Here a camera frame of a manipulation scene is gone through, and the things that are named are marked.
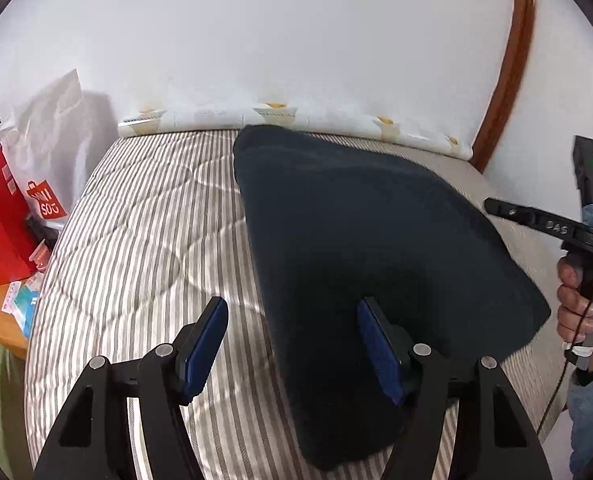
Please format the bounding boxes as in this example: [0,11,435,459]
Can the brown wooden door frame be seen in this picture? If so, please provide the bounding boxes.
[469,0,537,173]

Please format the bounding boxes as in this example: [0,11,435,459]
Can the white yellow-print bedsheet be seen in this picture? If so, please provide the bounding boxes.
[117,102,475,161]

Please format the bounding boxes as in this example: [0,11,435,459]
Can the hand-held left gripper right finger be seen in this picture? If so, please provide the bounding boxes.
[357,297,560,480]

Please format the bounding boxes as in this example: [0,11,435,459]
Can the black cable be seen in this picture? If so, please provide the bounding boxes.
[535,280,593,437]

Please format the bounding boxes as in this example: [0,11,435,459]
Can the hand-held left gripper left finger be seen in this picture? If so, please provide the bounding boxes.
[34,296,230,480]

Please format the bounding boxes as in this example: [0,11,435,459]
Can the wooden bedside table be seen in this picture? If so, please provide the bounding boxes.
[0,280,33,361]

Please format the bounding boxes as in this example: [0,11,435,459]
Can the striped quilted mattress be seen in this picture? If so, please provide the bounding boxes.
[24,130,577,480]

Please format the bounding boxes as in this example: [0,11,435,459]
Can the white plastic bag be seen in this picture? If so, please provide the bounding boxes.
[0,67,120,221]

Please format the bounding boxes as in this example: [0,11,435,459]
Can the blue white paper packets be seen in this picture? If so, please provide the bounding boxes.
[1,280,43,337]

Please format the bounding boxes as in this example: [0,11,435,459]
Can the red paper bag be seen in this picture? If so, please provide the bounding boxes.
[0,149,52,287]

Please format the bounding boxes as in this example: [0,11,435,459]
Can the black sweatshirt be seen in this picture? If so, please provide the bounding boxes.
[232,124,552,471]

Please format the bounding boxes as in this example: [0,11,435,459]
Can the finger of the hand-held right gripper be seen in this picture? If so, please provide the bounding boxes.
[484,197,585,243]

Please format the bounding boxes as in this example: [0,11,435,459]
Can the person's right hand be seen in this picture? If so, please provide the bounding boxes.
[557,255,593,356]

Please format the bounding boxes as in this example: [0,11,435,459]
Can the black object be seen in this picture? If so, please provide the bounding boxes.
[25,214,61,253]

